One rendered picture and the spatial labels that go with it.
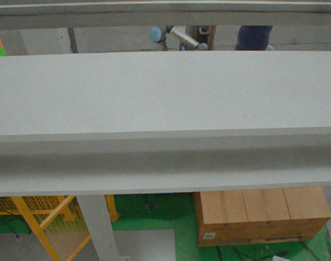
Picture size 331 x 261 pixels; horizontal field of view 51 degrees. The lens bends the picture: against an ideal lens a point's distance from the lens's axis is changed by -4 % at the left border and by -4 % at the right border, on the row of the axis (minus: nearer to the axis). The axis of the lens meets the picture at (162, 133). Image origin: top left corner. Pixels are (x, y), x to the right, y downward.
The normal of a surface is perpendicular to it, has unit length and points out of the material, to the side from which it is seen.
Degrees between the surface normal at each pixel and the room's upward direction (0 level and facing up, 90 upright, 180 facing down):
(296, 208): 0
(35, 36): 90
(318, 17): 90
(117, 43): 0
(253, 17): 90
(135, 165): 0
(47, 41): 90
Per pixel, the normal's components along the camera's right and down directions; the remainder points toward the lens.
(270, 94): 0.02, -0.62
